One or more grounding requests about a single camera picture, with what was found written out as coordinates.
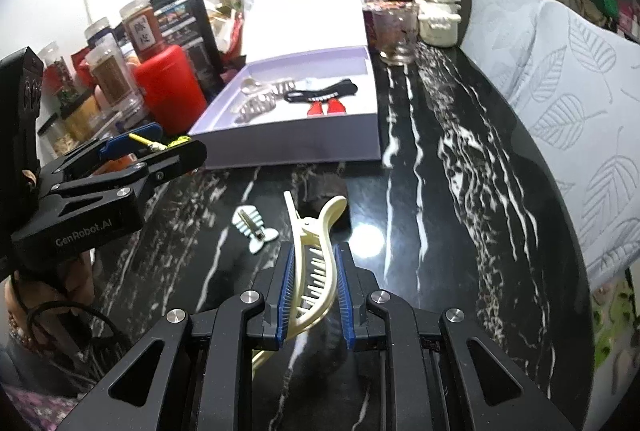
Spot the small white striped hair clip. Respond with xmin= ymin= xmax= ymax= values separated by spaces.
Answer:
xmin=231 ymin=204 xmax=279 ymax=255

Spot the green flower gold hairpin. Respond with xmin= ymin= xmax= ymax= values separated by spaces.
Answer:
xmin=128 ymin=133 xmax=191 ymax=152

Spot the far leaf pattern chair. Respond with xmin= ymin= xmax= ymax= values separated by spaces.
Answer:
xmin=461 ymin=0 xmax=542 ymax=99

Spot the lavender gift box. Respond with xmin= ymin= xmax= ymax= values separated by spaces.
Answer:
xmin=190 ymin=0 xmax=381 ymax=170

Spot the glass mug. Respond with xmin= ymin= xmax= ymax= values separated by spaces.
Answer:
xmin=373 ymin=2 xmax=418 ymax=66

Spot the pearl silver hair claw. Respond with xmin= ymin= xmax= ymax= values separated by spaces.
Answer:
xmin=240 ymin=78 xmax=295 ymax=99

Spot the black hair claw clip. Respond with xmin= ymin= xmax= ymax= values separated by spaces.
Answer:
xmin=284 ymin=79 xmax=358 ymax=104

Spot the red cylindrical canister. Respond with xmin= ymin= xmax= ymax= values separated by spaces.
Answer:
xmin=134 ymin=45 xmax=207 ymax=135

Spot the cream hair claw clip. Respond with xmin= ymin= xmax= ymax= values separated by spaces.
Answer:
xmin=276 ymin=191 xmax=347 ymax=347

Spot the black snack bag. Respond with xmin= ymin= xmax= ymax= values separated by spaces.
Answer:
xmin=151 ymin=0 xmax=224 ymax=102

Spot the orange peel labelled jar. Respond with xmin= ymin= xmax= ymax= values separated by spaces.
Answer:
xmin=119 ymin=0 xmax=166 ymax=62

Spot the brown spice plastic jar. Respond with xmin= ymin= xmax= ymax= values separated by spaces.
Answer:
xmin=85 ymin=34 xmax=146 ymax=128

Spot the near leaf pattern chair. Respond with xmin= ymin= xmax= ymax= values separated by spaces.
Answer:
xmin=499 ymin=0 xmax=640 ymax=291

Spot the leaf pattern chair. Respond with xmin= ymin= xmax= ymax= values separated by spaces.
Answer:
xmin=499 ymin=0 xmax=640 ymax=291
xmin=461 ymin=0 xmax=542 ymax=99

